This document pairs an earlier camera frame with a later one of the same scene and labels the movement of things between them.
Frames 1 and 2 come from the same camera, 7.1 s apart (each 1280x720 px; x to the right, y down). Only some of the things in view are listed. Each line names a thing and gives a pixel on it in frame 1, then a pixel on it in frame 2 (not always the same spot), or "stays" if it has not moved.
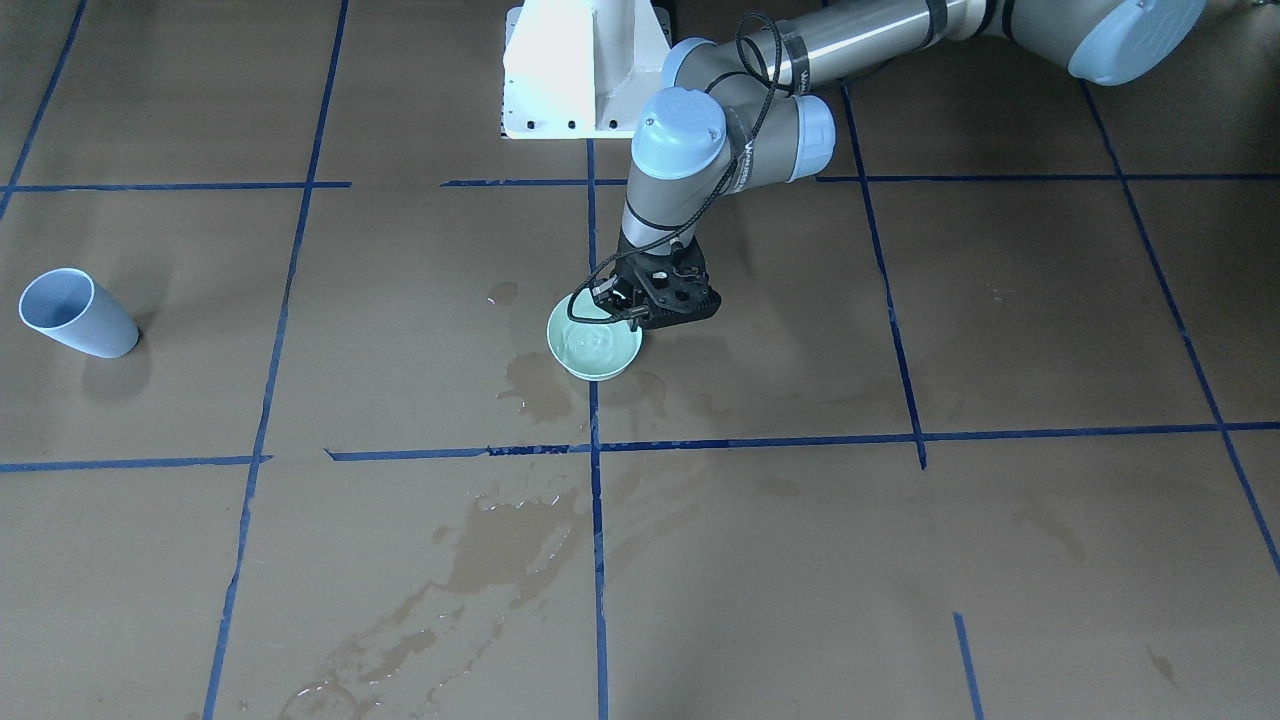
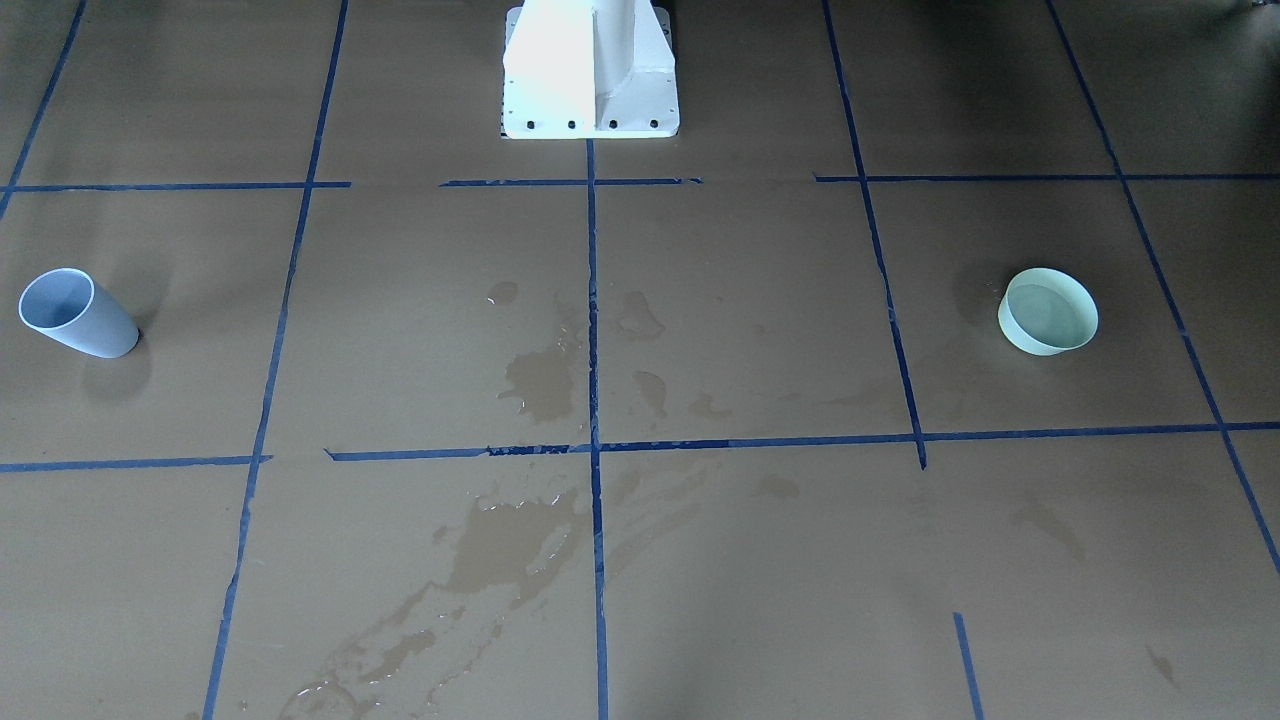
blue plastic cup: (66, 305) stays
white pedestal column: (581, 69) stays
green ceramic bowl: (591, 350) -> (1044, 311)
